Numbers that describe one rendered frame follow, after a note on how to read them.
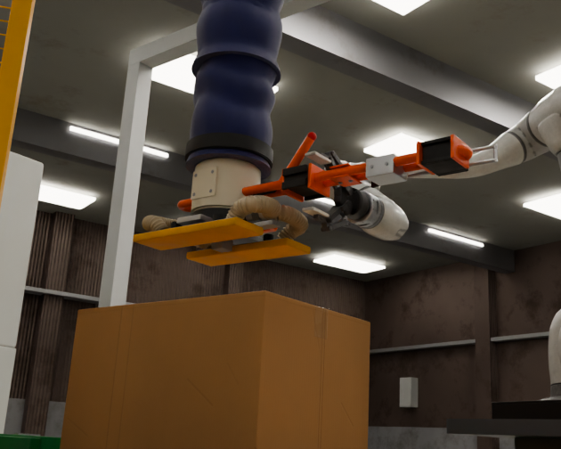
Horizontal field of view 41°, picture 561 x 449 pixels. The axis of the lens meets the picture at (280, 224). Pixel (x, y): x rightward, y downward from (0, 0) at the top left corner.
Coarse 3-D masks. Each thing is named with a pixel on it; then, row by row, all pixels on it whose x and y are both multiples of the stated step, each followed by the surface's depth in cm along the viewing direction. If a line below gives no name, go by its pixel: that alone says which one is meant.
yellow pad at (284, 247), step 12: (264, 240) 190; (276, 240) 182; (288, 240) 181; (192, 252) 199; (204, 252) 196; (216, 252) 194; (228, 252) 191; (240, 252) 190; (252, 252) 189; (264, 252) 188; (276, 252) 188; (288, 252) 187; (300, 252) 186; (204, 264) 205; (216, 264) 204; (228, 264) 203
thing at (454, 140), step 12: (420, 144) 154; (432, 144) 153; (444, 144) 152; (456, 144) 150; (420, 156) 154; (432, 156) 153; (444, 156) 151; (456, 156) 149; (432, 168) 155; (444, 168) 155; (456, 168) 154
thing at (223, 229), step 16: (176, 224) 183; (192, 224) 174; (208, 224) 171; (224, 224) 168; (240, 224) 167; (144, 240) 184; (160, 240) 182; (176, 240) 182; (192, 240) 181; (208, 240) 180; (224, 240) 179
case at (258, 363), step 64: (128, 320) 172; (192, 320) 159; (256, 320) 148; (320, 320) 162; (128, 384) 166; (192, 384) 154; (256, 384) 144; (320, 384) 159; (64, 448) 174; (128, 448) 161; (192, 448) 150; (256, 448) 141; (320, 448) 156
